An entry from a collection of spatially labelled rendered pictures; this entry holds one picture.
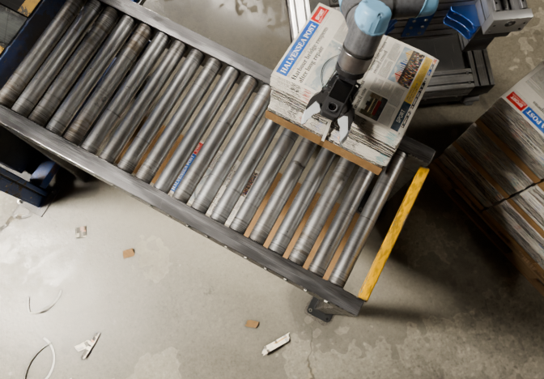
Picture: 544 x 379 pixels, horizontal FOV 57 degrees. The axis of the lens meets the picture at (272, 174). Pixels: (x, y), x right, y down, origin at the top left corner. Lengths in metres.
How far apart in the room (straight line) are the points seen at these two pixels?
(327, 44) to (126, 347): 1.53
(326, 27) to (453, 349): 1.50
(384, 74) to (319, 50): 0.18
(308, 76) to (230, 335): 1.29
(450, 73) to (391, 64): 0.99
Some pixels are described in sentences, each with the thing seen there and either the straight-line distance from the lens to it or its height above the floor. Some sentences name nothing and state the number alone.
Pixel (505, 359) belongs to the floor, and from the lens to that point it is 2.47.
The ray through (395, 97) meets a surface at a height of 1.04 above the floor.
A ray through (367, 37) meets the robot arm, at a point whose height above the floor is 1.28.
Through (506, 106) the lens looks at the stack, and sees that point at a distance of 1.73.
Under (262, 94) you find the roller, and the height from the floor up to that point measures 0.80.
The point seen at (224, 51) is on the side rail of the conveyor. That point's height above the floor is 0.80.
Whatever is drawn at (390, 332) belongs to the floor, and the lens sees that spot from 2.31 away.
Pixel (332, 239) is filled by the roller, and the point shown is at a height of 0.80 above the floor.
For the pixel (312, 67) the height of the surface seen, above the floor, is 1.05.
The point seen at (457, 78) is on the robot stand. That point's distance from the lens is 2.39.
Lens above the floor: 2.25
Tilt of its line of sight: 75 degrees down
